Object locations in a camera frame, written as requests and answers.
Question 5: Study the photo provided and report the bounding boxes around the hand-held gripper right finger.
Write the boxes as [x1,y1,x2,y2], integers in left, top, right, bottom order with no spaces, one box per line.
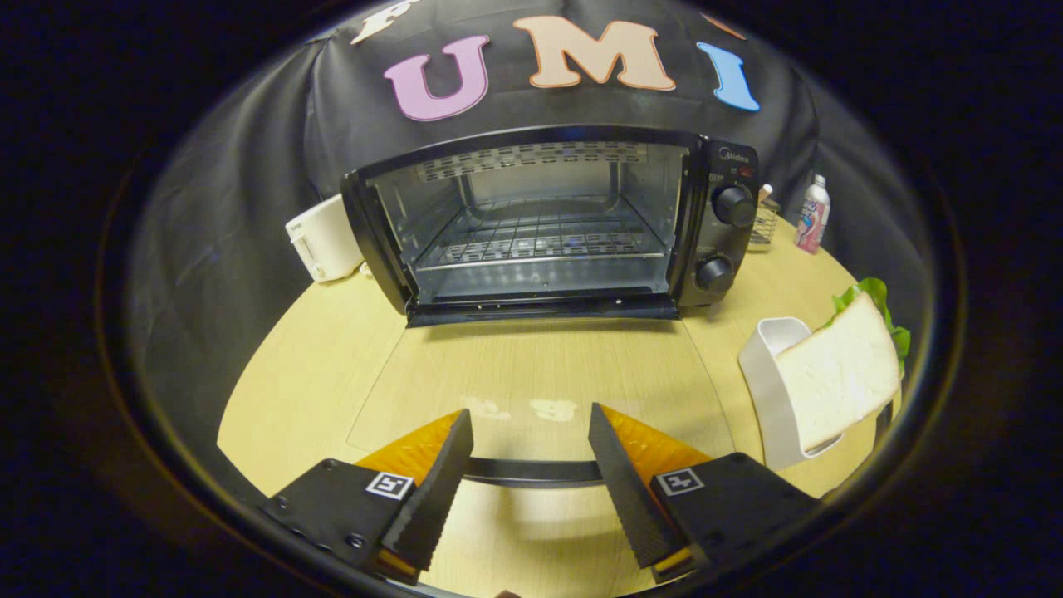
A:
[588,403,823,582]

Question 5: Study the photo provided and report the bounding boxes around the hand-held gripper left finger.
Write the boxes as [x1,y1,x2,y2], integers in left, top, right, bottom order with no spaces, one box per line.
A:
[262,409,474,583]

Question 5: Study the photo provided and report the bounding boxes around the lettuce sandwich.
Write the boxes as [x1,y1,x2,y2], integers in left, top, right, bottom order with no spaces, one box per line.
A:
[772,277,912,453]

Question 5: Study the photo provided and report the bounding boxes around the black toaster oven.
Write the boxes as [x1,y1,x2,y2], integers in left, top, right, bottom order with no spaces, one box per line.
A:
[340,125,761,488]

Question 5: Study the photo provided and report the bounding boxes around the white toaster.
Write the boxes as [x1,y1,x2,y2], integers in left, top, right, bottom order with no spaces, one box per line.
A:
[285,194,366,283]

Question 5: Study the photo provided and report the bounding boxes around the white plastic dish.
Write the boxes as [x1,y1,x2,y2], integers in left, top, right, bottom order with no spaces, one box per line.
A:
[738,316,844,471]

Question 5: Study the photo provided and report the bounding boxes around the pink label bottle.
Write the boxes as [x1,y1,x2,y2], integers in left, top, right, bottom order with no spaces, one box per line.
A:
[795,174,831,254]

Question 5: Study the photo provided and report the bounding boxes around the small wire basket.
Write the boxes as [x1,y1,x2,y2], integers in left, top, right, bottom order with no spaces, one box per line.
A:
[747,184,781,246]

